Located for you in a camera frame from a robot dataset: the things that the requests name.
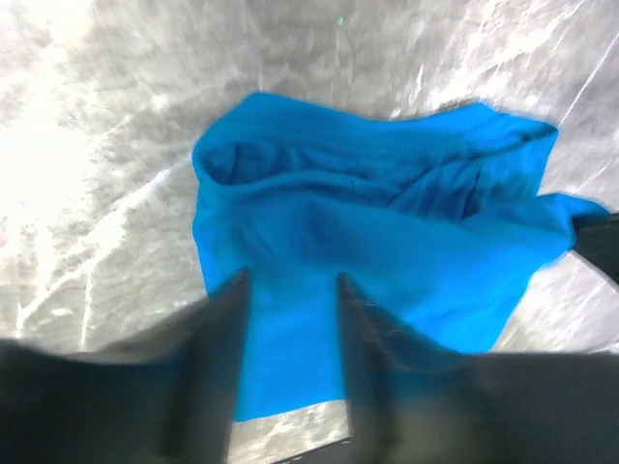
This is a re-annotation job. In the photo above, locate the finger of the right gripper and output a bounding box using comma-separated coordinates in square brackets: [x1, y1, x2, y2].
[573, 213, 619, 280]

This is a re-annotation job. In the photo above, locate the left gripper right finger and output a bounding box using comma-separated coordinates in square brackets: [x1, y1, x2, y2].
[338, 275, 618, 463]

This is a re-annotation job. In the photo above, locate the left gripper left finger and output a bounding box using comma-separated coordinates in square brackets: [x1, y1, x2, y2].
[1, 270, 251, 463]

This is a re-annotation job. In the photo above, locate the blue t shirt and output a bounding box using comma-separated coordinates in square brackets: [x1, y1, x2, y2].
[192, 93, 608, 421]

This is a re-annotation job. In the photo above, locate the black base bar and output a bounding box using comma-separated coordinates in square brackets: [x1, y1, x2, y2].
[273, 438, 352, 464]

